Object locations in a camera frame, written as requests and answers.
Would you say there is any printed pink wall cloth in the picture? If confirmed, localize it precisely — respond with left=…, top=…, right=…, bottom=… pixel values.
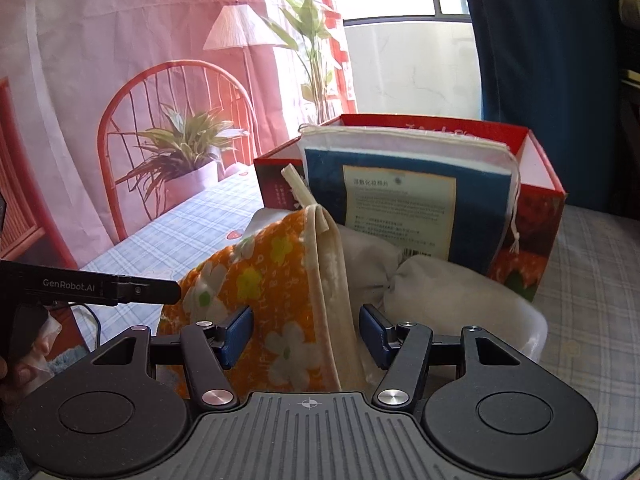
left=0, top=0, right=362, bottom=281

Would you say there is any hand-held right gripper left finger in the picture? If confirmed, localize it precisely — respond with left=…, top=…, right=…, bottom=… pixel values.
left=91, top=305, right=254, bottom=409

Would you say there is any white soft cloth bundle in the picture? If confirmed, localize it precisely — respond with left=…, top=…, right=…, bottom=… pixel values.
left=240, top=207, right=549, bottom=392

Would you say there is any plaid bed sheet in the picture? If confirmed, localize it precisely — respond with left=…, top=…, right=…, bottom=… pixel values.
left=75, top=170, right=640, bottom=480

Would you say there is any window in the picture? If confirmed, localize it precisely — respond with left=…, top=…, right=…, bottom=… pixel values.
left=327, top=0, right=485, bottom=123

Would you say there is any black cable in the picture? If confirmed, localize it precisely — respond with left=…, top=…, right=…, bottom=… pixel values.
left=70, top=303, right=103, bottom=352

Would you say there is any orange floral towel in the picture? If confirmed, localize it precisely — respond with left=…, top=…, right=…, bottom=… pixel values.
left=159, top=162, right=363, bottom=401

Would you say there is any person's left hand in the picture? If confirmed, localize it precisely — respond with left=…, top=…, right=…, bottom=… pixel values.
left=0, top=310, right=63, bottom=392

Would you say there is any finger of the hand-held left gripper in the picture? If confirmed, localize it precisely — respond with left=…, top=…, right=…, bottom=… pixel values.
left=117, top=274, right=182, bottom=306

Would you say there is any red cardboard box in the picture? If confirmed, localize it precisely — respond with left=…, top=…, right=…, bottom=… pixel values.
left=253, top=113, right=567, bottom=304

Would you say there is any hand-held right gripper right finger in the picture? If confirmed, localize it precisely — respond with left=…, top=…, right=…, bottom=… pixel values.
left=359, top=304, right=526, bottom=408

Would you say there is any dark blue curtain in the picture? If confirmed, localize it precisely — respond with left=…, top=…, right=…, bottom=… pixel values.
left=452, top=0, right=632, bottom=210

